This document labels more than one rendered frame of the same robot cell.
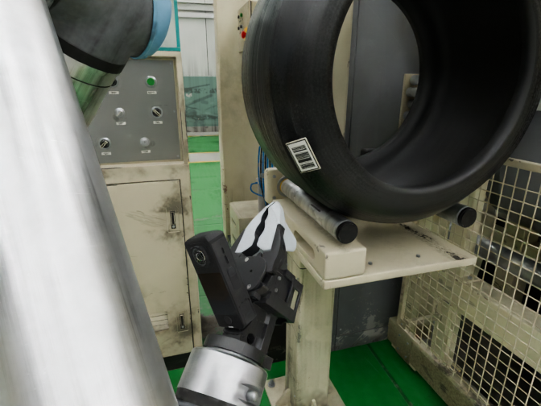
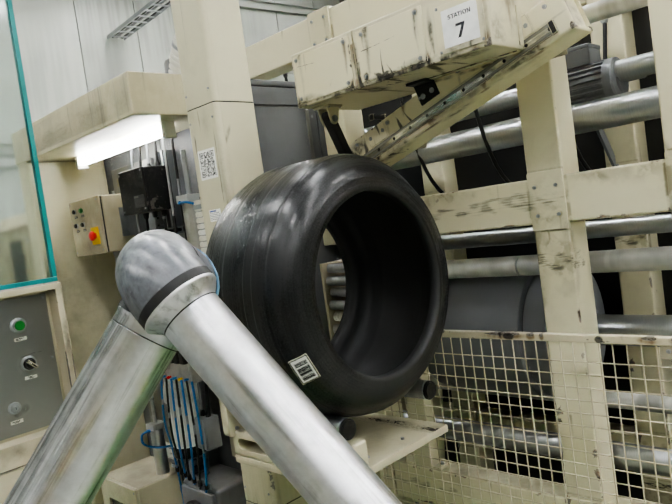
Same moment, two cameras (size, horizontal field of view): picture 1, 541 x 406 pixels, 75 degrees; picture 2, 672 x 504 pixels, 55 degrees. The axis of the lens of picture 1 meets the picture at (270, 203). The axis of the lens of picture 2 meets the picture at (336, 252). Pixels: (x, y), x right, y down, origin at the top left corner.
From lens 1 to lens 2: 73 cm
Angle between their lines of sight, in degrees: 31
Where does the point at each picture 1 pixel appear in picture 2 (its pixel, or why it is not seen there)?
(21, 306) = (328, 447)
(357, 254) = (360, 447)
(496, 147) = (432, 326)
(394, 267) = (389, 453)
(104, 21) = not seen: hidden behind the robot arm
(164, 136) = (41, 394)
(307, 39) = (294, 279)
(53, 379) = (353, 468)
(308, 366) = not seen: outside the picture
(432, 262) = (416, 439)
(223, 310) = not seen: hidden behind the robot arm
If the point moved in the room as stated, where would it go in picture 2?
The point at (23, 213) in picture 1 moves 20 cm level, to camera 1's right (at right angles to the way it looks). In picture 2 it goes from (308, 412) to (437, 374)
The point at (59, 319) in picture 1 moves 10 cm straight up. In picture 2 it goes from (342, 448) to (331, 368)
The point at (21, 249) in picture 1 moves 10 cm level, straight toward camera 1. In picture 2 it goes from (316, 426) to (393, 426)
